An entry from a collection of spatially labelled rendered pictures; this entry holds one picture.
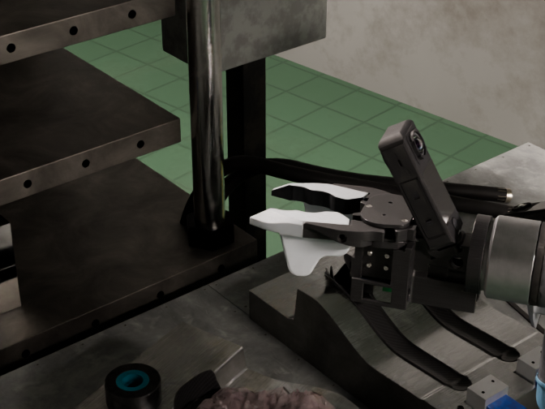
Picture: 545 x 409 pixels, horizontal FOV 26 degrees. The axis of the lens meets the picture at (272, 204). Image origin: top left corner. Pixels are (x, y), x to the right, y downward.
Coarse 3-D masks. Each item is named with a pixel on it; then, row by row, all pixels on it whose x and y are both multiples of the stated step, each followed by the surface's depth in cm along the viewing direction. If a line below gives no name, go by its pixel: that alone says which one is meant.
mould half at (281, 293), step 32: (256, 288) 202; (288, 288) 202; (320, 288) 189; (256, 320) 203; (288, 320) 195; (320, 320) 187; (352, 320) 185; (416, 320) 189; (480, 320) 190; (512, 320) 190; (320, 352) 190; (352, 352) 183; (384, 352) 183; (448, 352) 183; (480, 352) 182; (352, 384) 186; (384, 384) 179; (416, 384) 176; (512, 384) 175
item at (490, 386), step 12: (480, 384) 171; (492, 384) 171; (504, 384) 171; (468, 396) 171; (480, 396) 169; (492, 396) 169; (504, 396) 171; (480, 408) 170; (492, 408) 168; (504, 408) 168; (516, 408) 168
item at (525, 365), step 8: (528, 352) 177; (536, 352) 177; (520, 360) 176; (528, 360) 176; (536, 360) 176; (520, 368) 177; (528, 368) 175; (536, 368) 174; (520, 376) 177; (528, 376) 176; (536, 384) 175
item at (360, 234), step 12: (312, 228) 104; (324, 228) 103; (336, 228) 103; (348, 228) 103; (360, 228) 103; (372, 228) 104; (384, 228) 104; (336, 240) 103; (348, 240) 103; (360, 240) 103; (372, 240) 103
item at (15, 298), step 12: (0, 216) 203; (0, 228) 200; (0, 240) 201; (12, 240) 203; (0, 252) 202; (12, 252) 204; (0, 264) 203; (12, 264) 205; (0, 276) 205; (12, 276) 206; (0, 288) 206; (12, 288) 207; (0, 300) 207; (12, 300) 208; (0, 312) 208
